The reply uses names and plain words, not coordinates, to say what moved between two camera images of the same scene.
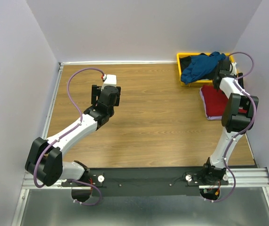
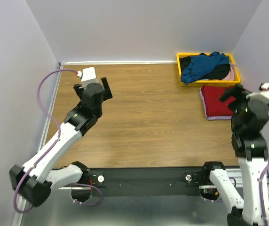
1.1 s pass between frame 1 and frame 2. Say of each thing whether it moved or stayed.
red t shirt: stayed
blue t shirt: stayed
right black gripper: moved
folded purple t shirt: stayed
